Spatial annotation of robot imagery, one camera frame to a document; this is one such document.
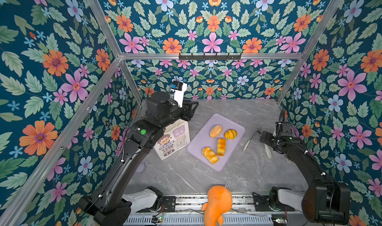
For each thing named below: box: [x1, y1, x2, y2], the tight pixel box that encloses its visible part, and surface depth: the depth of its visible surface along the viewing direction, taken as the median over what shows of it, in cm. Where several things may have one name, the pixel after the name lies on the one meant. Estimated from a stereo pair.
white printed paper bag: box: [153, 118, 191, 161], surface depth 80 cm
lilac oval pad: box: [134, 161, 146, 174], surface depth 85 cm
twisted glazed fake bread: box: [201, 146, 220, 165], surface depth 88 cm
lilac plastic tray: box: [186, 113, 247, 173], surface depth 98 cm
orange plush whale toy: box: [201, 185, 233, 226], surface depth 69 cm
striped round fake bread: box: [223, 128, 238, 140], surface depth 98 cm
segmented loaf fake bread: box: [216, 138, 227, 157], surface depth 90 cm
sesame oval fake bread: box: [209, 124, 223, 138], surface depth 99 cm
